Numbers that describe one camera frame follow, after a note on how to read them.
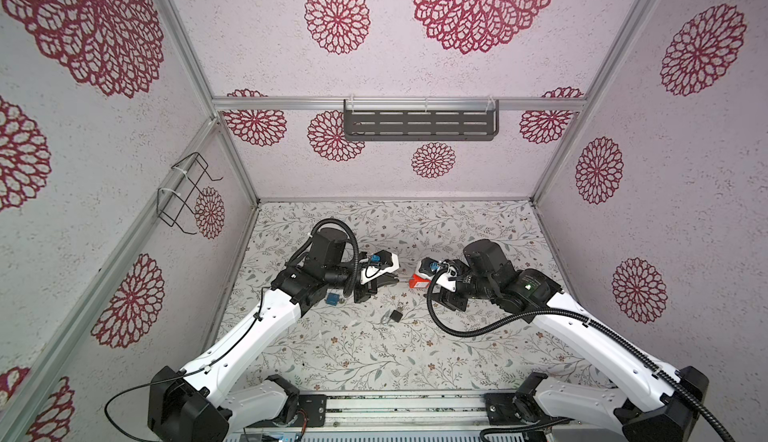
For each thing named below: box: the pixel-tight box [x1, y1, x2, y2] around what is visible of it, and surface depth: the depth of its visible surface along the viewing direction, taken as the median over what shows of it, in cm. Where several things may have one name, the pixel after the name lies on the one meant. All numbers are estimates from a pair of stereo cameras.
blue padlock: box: [325, 292, 340, 306], surface depth 94 cm
